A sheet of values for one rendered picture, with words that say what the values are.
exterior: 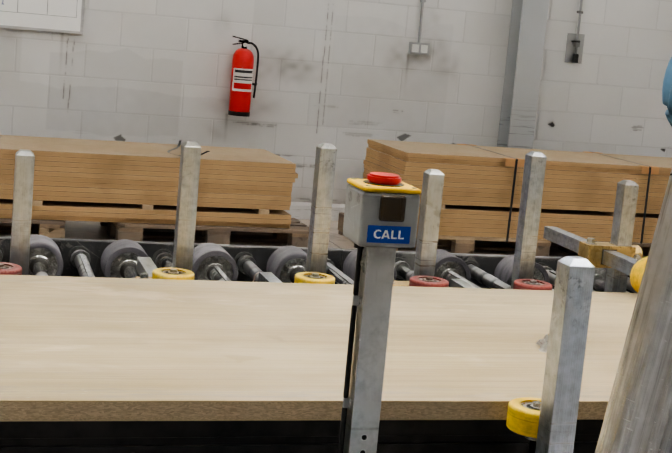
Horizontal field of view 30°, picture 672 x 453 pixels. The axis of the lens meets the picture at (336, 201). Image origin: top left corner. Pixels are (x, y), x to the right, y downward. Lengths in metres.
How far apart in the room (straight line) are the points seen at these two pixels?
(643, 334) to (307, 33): 7.86
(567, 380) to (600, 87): 8.23
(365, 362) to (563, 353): 0.26
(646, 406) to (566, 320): 0.50
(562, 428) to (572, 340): 0.11
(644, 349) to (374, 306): 0.47
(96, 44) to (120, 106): 0.44
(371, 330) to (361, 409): 0.10
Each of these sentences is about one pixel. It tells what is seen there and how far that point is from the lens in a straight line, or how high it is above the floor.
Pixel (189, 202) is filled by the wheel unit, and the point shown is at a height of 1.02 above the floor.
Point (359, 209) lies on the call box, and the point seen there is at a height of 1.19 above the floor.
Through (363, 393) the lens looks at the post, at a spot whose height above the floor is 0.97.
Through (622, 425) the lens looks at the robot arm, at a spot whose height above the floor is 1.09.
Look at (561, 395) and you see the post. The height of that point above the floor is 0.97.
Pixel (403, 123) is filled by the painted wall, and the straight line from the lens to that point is 9.14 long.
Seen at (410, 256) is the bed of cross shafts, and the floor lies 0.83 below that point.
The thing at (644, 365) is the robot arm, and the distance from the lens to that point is 1.09.
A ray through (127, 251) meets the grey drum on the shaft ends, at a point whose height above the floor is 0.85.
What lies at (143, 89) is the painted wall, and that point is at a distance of 8.65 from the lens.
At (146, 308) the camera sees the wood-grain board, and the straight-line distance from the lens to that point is 2.13.
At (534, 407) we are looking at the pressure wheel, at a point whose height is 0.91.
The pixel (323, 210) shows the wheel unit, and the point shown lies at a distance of 2.58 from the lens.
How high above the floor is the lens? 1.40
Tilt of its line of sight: 8 degrees down
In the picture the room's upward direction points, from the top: 5 degrees clockwise
